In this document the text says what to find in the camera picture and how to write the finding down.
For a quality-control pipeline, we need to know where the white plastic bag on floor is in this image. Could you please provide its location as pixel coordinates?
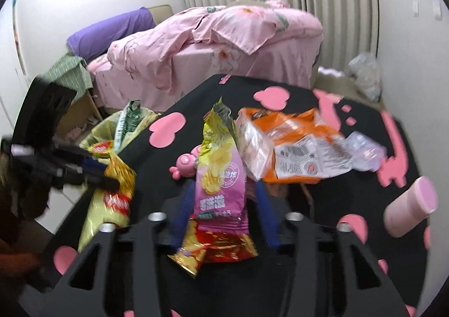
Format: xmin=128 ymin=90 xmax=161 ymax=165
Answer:
xmin=347 ymin=52 xmax=382 ymax=102

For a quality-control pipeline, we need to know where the orange clear plastic bag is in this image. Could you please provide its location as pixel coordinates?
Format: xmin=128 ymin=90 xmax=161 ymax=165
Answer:
xmin=235 ymin=108 xmax=352 ymax=184

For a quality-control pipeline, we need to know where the pink pig toy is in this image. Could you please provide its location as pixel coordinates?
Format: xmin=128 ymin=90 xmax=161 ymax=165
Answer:
xmin=169 ymin=145 xmax=201 ymax=181

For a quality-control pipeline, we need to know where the white wall switch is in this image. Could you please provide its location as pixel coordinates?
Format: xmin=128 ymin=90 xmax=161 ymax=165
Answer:
xmin=413 ymin=0 xmax=419 ymax=17

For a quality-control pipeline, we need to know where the clear plastic wrap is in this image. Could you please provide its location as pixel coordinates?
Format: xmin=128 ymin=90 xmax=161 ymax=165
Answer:
xmin=344 ymin=131 xmax=387 ymax=172

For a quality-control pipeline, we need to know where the white wall socket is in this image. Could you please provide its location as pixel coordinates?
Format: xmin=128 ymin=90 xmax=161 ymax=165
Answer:
xmin=432 ymin=0 xmax=442 ymax=21

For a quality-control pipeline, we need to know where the black pink table mat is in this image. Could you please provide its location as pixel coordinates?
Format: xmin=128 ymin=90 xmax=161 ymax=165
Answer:
xmin=42 ymin=75 xmax=428 ymax=316

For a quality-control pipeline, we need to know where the red gold snack wrapper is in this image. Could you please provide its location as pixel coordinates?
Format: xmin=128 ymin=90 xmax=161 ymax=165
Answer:
xmin=168 ymin=219 xmax=258 ymax=277

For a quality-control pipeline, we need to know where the pink cylindrical cup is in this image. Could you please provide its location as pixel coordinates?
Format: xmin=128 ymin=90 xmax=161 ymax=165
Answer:
xmin=384 ymin=176 xmax=438 ymax=238

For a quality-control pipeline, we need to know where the pink floral duvet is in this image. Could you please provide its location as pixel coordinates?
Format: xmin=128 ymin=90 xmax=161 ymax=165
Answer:
xmin=87 ymin=1 xmax=324 ymax=112

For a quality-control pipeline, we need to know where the yellow-green trash bag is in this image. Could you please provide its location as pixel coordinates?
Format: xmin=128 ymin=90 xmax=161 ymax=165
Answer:
xmin=79 ymin=108 xmax=160 ymax=154

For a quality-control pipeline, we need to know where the purple pillow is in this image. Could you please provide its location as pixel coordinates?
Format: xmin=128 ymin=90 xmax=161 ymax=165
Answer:
xmin=66 ymin=8 xmax=156 ymax=62

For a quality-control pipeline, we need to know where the pink yellow chip bag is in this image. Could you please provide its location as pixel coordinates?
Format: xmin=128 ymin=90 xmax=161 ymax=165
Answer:
xmin=193 ymin=100 xmax=249 ymax=235

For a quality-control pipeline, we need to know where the green white snack wrapper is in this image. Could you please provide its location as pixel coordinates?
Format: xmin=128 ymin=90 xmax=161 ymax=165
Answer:
xmin=113 ymin=99 xmax=141 ymax=153

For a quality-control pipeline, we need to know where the green checked cloth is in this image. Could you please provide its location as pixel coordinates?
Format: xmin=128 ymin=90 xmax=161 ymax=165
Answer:
xmin=40 ymin=52 xmax=93 ymax=102

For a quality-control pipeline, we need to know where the yellow snack wrapper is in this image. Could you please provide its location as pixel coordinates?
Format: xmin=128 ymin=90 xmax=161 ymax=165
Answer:
xmin=78 ymin=141 xmax=136 ymax=252

